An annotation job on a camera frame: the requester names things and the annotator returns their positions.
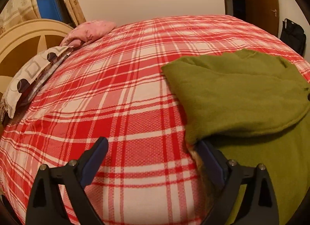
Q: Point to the grey patterned pillow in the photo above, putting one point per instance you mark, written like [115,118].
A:
[27,75]

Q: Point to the red plaid bed sheet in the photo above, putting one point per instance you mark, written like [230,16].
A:
[114,88]

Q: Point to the brown wooden door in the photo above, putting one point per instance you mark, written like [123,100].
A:
[263,14]

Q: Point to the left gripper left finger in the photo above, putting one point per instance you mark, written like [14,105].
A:
[46,206]

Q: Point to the black folded stroller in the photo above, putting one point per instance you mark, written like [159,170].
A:
[293,35]

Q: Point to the left beige curtain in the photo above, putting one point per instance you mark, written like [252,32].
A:
[18,11]

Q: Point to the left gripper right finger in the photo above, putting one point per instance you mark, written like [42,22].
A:
[243,195]

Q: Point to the pink floral pillow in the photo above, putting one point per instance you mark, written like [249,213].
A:
[87,33]

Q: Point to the green striped knit sweater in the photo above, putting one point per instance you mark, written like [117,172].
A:
[253,107]

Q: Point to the cream and brown headboard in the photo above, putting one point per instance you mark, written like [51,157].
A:
[25,40]

